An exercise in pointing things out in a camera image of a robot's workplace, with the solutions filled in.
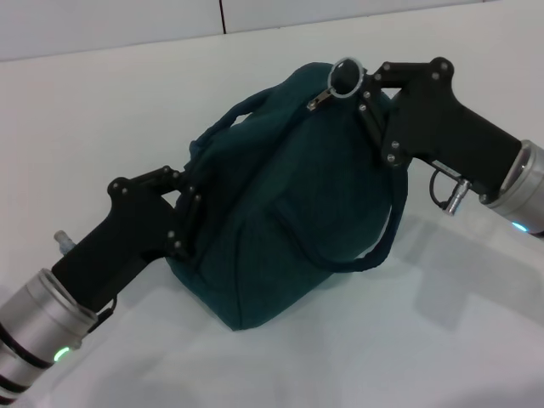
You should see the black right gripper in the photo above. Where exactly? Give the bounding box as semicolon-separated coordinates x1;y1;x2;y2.
328;56;523;204

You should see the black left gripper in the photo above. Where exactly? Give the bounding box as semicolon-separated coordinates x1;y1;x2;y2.
51;167;204;316

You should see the dark teal fabric bag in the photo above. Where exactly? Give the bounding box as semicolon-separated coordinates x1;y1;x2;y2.
163;56;410;333

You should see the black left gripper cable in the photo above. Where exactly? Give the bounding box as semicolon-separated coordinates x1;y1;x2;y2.
87;296;119;333

